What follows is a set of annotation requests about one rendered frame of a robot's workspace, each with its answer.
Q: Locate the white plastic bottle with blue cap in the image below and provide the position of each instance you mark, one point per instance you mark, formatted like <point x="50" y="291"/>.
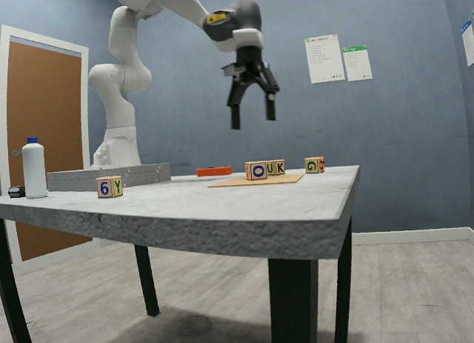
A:
<point x="34" y="172"/>

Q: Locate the tan square mat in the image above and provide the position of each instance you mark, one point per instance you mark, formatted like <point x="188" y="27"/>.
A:
<point x="285" y="179"/>

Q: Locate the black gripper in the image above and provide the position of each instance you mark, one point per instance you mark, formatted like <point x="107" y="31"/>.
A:
<point x="254" y="57"/>

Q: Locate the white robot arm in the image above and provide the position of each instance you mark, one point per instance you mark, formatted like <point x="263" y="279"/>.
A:
<point x="242" y="19"/>

